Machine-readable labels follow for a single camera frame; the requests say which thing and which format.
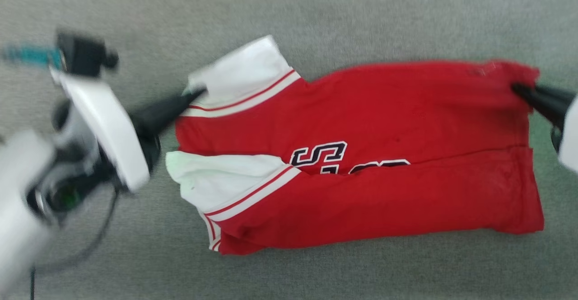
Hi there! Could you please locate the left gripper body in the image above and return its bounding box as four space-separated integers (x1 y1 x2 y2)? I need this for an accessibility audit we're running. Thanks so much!
26 100 123 222

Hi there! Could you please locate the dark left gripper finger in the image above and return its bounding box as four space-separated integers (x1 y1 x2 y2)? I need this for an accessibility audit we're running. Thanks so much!
142 94 203 172
131 87 206 128

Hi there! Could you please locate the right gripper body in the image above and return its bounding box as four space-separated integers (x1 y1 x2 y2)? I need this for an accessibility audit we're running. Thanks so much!
550 126 564 152

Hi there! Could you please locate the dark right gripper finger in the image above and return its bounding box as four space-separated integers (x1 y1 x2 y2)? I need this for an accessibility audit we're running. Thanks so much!
512 84 577 109
519 94 571 129

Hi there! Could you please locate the red white sports jersey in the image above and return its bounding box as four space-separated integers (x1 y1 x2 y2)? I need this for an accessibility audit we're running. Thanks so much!
165 35 545 255

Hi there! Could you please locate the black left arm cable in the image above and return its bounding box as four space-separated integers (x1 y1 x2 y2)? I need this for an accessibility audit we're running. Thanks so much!
29 187 120 300

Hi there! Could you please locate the teal left camera cable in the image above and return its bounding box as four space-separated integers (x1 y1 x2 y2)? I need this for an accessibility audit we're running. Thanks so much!
0 45 63 69

